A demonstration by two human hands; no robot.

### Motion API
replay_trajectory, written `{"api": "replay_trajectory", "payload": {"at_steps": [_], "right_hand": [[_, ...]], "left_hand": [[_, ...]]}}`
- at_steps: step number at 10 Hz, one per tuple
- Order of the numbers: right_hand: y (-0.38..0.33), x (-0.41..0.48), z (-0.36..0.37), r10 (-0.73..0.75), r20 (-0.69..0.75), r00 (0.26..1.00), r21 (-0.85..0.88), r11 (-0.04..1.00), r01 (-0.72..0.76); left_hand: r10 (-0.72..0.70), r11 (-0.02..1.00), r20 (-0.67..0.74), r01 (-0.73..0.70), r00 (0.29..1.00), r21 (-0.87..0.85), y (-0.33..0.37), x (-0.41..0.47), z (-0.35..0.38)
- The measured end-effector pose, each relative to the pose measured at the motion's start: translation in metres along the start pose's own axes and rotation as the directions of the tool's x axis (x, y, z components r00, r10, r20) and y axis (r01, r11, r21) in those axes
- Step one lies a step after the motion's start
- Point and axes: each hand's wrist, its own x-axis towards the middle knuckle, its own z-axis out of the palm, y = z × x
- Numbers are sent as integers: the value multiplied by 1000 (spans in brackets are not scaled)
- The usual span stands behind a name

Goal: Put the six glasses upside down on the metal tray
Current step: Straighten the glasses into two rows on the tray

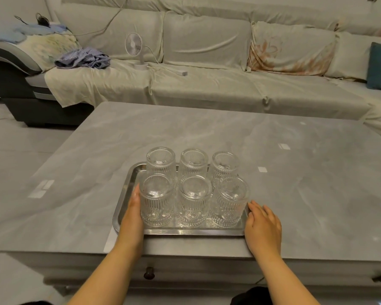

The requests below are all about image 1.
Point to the person's right forearm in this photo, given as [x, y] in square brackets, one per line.
[285, 279]

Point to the round dark drawer knob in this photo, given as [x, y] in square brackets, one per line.
[149, 273]

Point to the person's right middle finger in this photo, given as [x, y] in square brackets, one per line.
[262, 212]

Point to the person's left hand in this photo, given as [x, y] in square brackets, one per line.
[131, 219]

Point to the floral print back cushion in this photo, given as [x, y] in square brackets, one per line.
[292, 50]

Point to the person's right little finger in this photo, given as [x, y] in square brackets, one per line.
[276, 222]

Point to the grey coffee table base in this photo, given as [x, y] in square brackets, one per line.
[190, 273]

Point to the white power adapter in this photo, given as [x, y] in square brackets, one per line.
[182, 73]

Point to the plain beige back cushion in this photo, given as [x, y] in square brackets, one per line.
[101, 28]
[206, 41]

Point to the group of ribbed clear glasses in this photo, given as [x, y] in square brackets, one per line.
[193, 187]

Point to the person's black clothing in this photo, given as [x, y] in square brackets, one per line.
[250, 297]

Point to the beige sofa cover sheet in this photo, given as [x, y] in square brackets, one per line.
[209, 88]

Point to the blue striped crumpled cloth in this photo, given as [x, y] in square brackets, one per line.
[82, 58]

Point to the person's left fingers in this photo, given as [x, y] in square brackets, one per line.
[135, 200]

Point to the person's left forearm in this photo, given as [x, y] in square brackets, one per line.
[104, 276]

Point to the person's right hand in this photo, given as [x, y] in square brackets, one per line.
[263, 233]

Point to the rectangular stainless steel tray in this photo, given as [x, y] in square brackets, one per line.
[130, 184]

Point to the pale floral blanket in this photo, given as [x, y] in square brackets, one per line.
[47, 49]

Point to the grey sectional sofa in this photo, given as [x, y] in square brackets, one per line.
[16, 88]

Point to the light blue blanket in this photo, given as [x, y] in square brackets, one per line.
[22, 32]

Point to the small white desk fan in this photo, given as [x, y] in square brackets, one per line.
[134, 46]

